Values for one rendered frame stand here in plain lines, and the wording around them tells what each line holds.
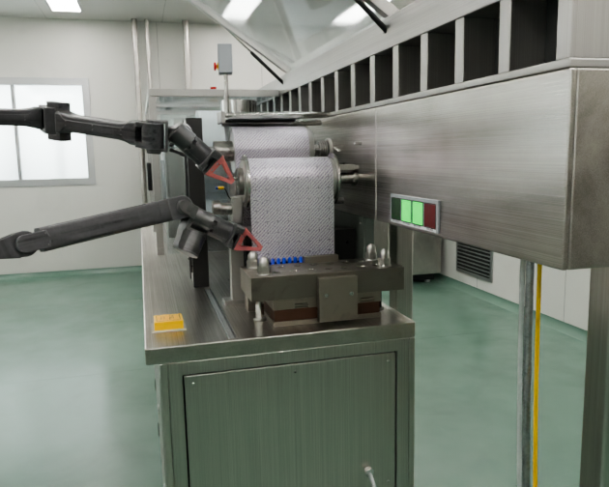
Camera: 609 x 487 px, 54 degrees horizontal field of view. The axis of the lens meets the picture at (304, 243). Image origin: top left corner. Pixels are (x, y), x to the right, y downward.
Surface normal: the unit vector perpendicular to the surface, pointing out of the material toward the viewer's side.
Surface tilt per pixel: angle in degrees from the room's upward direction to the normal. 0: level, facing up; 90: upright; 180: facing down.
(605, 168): 90
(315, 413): 90
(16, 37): 90
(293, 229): 90
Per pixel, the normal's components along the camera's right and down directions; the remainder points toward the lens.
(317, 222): 0.26, 0.15
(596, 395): -0.96, 0.06
